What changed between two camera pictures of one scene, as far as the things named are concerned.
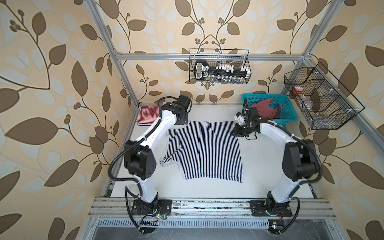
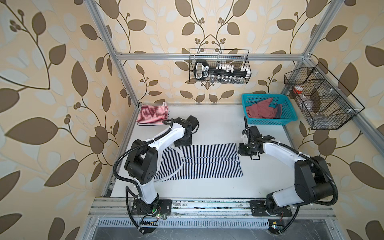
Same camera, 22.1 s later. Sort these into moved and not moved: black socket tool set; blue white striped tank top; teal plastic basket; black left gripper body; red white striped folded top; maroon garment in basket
Moved: blue white striped tank top; black left gripper body
Not moved: black socket tool set; red white striped folded top; teal plastic basket; maroon garment in basket
